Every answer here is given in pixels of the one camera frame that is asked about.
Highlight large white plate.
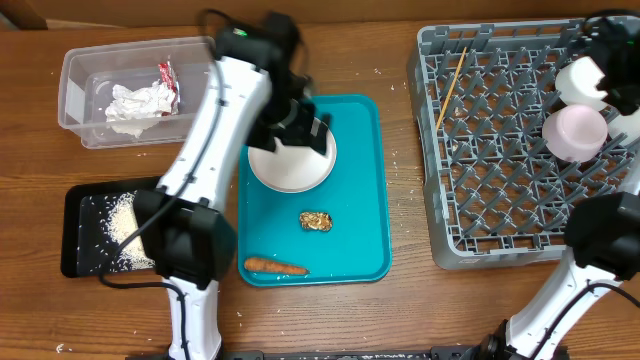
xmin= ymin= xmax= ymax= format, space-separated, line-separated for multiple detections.
xmin=248 ymin=131 xmax=337 ymax=193

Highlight white cup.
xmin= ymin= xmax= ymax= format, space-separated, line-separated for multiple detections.
xmin=608 ymin=110 xmax=640 ymax=146

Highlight pink white bowl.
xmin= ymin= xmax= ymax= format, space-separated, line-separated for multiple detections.
xmin=542 ymin=105 xmax=608 ymax=163

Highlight brown food scrap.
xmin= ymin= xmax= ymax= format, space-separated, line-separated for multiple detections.
xmin=299 ymin=212 xmax=333 ymax=232

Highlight red snack wrapper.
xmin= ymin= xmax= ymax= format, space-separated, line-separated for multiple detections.
xmin=158 ymin=61 xmax=180 ymax=115

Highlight wooden chopstick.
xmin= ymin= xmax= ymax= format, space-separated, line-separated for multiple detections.
xmin=436 ymin=47 xmax=467 ymax=132

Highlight white tissue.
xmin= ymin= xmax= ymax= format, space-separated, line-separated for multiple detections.
xmin=105 ymin=80 xmax=176 ymax=138

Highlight carrot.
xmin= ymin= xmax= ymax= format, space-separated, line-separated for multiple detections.
xmin=244 ymin=257 xmax=309 ymax=276

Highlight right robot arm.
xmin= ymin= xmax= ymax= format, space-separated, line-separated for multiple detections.
xmin=462 ymin=9 xmax=639 ymax=359

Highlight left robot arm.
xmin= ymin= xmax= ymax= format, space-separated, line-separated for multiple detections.
xmin=133 ymin=12 xmax=330 ymax=359

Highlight grey dishwasher rack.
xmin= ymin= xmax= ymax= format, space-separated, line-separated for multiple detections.
xmin=407 ymin=19 xmax=639 ymax=270

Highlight teal serving tray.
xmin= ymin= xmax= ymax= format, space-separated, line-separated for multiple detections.
xmin=238 ymin=94 xmax=392 ymax=287

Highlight clear plastic bin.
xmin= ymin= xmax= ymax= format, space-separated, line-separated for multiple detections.
xmin=58 ymin=36 xmax=210 ymax=137

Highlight pile of white rice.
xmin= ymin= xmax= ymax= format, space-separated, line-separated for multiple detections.
xmin=105 ymin=192 xmax=154 ymax=271

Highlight black plastic tray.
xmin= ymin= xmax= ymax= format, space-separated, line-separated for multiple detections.
xmin=60 ymin=176 xmax=159 ymax=278

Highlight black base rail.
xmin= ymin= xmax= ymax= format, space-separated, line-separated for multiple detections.
xmin=216 ymin=345 xmax=477 ymax=360

